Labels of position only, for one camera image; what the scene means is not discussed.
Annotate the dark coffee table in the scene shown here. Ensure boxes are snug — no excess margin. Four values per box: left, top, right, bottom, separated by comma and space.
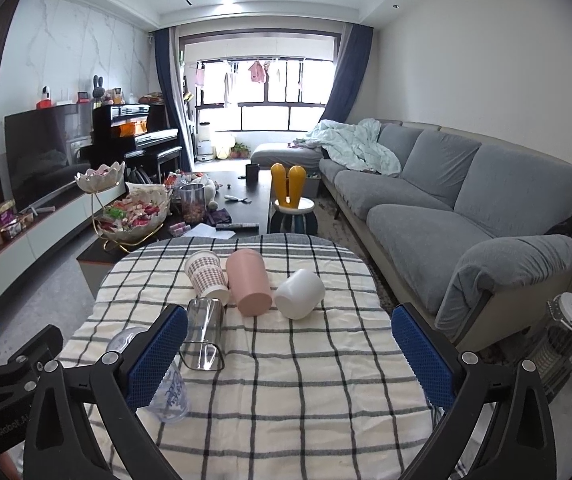
76, 170, 275, 301

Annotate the grey sofa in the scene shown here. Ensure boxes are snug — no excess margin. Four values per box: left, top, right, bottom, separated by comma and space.
251, 119, 572, 352

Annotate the white tiered snack bowl stand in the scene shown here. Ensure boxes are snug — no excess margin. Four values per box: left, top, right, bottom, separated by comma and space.
74, 161, 173, 252

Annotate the white plush toy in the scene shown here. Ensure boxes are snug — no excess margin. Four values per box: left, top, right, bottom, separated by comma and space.
200, 175, 220, 209

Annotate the row of snack packets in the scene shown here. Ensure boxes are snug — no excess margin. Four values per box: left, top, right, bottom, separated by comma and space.
0, 199, 35, 253

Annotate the white television cabinet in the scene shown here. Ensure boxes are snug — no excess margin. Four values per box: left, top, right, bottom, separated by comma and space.
0, 180, 131, 313

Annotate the yellow rabbit ear stool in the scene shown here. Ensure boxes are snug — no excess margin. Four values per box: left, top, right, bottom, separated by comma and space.
270, 162, 319, 236

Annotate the black television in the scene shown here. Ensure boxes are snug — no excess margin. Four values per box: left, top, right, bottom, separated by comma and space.
4, 105, 94, 212

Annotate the clear square glass cup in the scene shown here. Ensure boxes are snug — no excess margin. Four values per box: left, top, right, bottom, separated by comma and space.
181, 297, 227, 372

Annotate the clear blue printed plastic cup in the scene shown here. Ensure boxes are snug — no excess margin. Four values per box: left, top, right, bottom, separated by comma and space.
106, 326, 191, 424

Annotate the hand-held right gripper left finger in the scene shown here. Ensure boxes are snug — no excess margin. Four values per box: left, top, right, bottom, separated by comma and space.
23, 304, 189, 480

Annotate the light crumpled blanket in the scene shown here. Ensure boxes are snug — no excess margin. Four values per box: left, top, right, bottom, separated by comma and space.
306, 119, 401, 177

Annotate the white round heater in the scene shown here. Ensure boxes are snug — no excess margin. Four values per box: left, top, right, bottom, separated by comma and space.
522, 292, 572, 402

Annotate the patterned paper cup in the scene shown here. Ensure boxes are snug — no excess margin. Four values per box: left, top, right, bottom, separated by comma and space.
184, 251, 231, 306

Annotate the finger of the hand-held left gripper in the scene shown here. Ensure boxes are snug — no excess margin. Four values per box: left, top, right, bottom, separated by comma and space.
0, 324, 64, 393

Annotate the blue curtain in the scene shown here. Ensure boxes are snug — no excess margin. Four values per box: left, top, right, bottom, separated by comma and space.
153, 27, 189, 172
323, 25, 376, 124

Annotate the pink cup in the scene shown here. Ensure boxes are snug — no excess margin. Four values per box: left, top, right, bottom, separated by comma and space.
226, 249, 273, 317

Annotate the black piano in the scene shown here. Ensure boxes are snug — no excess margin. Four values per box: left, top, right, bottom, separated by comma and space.
90, 104, 185, 187

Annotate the clear jar of nuts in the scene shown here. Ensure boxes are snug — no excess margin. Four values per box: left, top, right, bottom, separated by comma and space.
180, 183, 207, 225

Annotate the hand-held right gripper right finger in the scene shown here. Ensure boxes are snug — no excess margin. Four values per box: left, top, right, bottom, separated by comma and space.
391, 302, 560, 480

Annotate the white cup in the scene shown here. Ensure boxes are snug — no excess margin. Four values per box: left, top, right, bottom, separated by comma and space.
274, 268, 327, 320

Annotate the checked white tablecloth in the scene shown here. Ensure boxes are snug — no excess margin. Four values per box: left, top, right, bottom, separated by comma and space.
56, 234, 448, 480

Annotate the white floor appliance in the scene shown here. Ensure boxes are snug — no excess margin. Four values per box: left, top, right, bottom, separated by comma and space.
196, 122, 215, 162

